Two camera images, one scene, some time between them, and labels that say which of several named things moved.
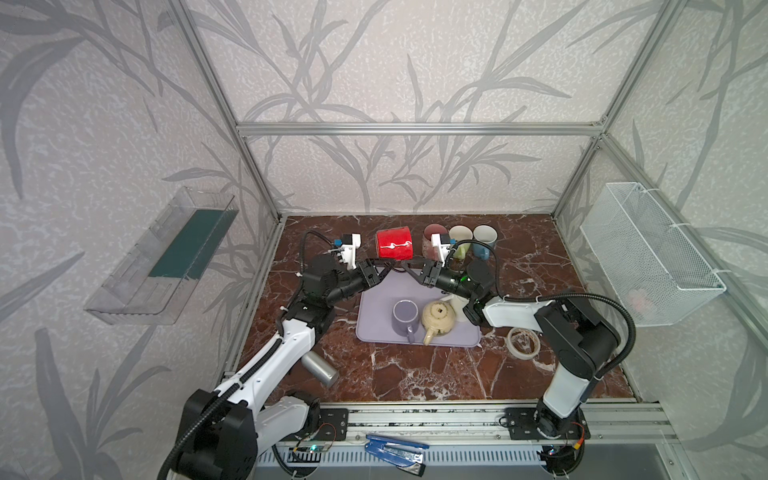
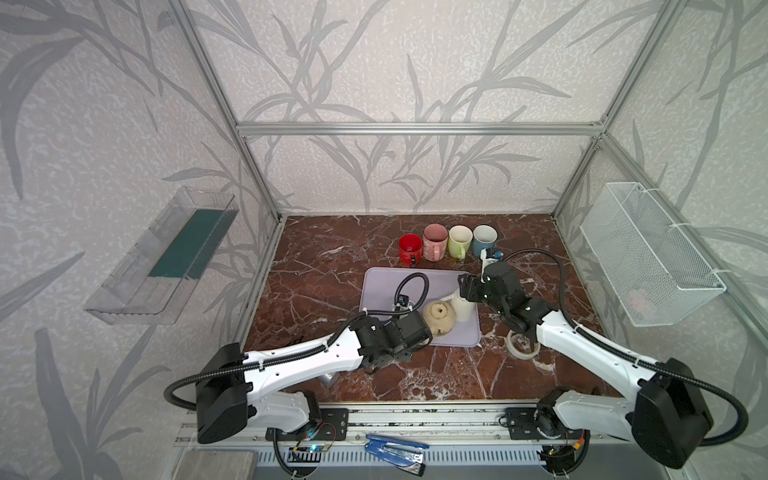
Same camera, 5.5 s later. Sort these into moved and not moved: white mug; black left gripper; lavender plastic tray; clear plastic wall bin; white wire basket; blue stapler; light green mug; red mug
Moved: red mug; black left gripper; light green mug
Not moved: white mug; clear plastic wall bin; lavender plastic tray; blue stapler; white wire basket
